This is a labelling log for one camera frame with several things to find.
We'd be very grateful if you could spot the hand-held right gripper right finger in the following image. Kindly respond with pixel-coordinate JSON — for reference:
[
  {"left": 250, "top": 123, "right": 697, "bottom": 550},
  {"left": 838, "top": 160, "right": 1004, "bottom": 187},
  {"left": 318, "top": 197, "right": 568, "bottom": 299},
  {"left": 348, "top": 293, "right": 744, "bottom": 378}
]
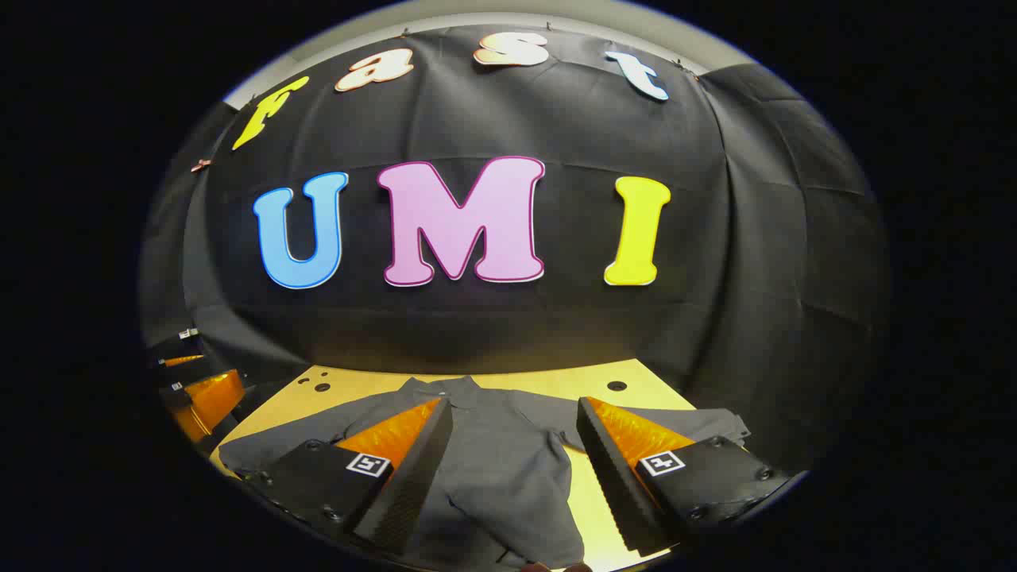
[{"left": 578, "top": 397, "right": 791, "bottom": 556}]

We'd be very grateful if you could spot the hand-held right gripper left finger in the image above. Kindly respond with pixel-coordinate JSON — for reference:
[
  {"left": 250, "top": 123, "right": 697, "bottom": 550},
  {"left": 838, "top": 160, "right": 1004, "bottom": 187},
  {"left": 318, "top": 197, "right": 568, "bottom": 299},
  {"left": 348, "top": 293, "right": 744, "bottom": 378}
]
[{"left": 242, "top": 397, "right": 454, "bottom": 555}]

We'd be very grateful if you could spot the grey long-sleeved shirt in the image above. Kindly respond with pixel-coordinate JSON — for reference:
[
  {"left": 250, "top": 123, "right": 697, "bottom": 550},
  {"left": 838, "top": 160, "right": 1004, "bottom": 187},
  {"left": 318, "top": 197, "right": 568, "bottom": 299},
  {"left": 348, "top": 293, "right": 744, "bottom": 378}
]
[{"left": 218, "top": 376, "right": 752, "bottom": 571}]

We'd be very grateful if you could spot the black backdrop cloth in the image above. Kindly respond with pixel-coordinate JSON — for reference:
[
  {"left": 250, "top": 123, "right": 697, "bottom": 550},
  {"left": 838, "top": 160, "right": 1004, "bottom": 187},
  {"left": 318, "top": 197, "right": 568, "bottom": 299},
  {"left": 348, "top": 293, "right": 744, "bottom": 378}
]
[{"left": 139, "top": 24, "right": 891, "bottom": 477}]

